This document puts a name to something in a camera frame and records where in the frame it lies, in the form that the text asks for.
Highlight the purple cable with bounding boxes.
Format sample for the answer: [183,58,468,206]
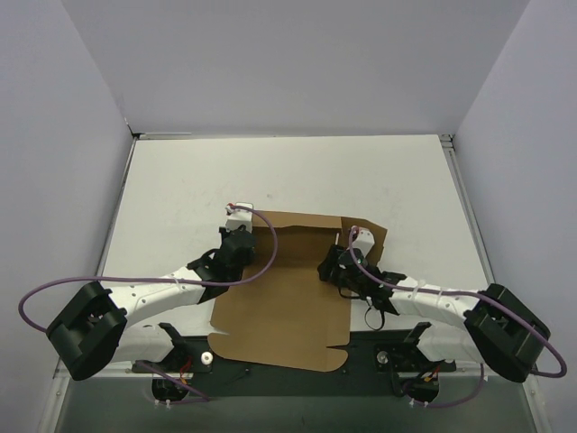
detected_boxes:
[349,225,568,410]
[17,207,279,405]

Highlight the aluminium frame rail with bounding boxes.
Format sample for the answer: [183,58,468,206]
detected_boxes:
[519,364,541,382]

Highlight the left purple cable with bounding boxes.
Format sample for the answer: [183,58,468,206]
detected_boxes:
[17,207,279,405]

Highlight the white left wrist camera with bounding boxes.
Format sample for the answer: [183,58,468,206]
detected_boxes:
[224,202,254,233]

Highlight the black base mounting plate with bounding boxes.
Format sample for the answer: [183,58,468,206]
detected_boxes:
[131,325,456,400]

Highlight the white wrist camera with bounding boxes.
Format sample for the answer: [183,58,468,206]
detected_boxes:
[352,227,375,258]
[224,202,254,233]

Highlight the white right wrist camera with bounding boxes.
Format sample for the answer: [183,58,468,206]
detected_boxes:
[352,227,375,258]

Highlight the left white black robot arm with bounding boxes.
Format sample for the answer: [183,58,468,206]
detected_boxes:
[46,225,256,381]

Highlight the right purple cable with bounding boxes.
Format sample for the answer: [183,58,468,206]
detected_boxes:
[349,225,568,410]

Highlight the brown cardboard box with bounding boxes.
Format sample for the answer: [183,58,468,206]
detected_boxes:
[208,211,387,363]

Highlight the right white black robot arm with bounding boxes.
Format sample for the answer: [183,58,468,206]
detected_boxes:
[317,244,551,382]

